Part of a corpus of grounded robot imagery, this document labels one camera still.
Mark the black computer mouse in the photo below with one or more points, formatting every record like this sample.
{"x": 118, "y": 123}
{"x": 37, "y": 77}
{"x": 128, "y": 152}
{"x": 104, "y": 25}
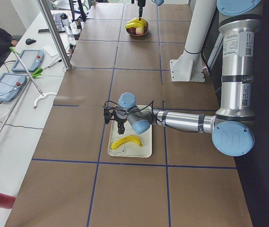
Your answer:
{"x": 30, "y": 41}

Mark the brown wicker basket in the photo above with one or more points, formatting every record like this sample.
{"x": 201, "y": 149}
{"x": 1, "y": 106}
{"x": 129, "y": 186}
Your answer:
{"x": 145, "y": 29}

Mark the aluminium frame post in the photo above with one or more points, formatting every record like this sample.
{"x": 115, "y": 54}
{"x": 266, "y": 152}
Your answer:
{"x": 54, "y": 33}

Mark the black keyboard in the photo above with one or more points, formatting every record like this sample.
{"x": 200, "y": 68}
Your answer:
{"x": 57, "y": 20}

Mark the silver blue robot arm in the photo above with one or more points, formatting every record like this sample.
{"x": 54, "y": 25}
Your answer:
{"x": 230, "y": 126}
{"x": 157, "y": 2}

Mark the red yellow apple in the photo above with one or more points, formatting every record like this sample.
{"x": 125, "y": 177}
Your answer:
{"x": 139, "y": 31}

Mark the blue teach pendant near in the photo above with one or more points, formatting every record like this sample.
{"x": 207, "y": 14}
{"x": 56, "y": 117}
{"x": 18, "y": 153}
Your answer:
{"x": 10, "y": 85}

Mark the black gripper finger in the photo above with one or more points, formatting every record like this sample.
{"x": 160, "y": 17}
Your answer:
{"x": 121, "y": 128}
{"x": 140, "y": 12}

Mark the metal cup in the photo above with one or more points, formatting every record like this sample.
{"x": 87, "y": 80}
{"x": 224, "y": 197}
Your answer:
{"x": 78, "y": 24}

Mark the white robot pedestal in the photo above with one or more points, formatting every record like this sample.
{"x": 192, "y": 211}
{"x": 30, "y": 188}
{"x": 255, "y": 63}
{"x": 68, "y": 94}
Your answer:
{"x": 188, "y": 67}

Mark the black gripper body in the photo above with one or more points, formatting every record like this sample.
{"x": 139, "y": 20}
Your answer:
{"x": 120, "y": 121}
{"x": 140, "y": 4}

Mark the clear water bottle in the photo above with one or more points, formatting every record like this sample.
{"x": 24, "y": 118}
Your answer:
{"x": 66, "y": 25}

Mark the black smartphone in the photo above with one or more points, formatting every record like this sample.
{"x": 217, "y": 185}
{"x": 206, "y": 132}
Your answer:
{"x": 43, "y": 31}

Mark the blue teach pendant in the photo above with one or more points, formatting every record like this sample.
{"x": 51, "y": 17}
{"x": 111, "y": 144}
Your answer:
{"x": 10, "y": 85}
{"x": 32, "y": 59}

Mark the blue teach pendant far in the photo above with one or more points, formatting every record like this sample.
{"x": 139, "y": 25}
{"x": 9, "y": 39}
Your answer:
{"x": 32, "y": 59}

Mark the dark purple fruit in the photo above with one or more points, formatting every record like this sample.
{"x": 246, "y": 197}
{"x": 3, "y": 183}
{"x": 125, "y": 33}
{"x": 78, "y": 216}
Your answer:
{"x": 132, "y": 30}

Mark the yellow banana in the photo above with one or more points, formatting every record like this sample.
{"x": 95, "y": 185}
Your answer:
{"x": 136, "y": 22}
{"x": 126, "y": 139}

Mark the long metal reacher grabber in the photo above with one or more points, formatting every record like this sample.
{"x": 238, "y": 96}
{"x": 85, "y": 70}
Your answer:
{"x": 14, "y": 105}

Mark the white bear tray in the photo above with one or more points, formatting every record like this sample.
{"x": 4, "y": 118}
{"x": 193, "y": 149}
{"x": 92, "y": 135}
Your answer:
{"x": 146, "y": 146}

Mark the green handled reacher grabber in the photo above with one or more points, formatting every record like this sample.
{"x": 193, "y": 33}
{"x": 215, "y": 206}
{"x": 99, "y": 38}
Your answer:
{"x": 42, "y": 94}

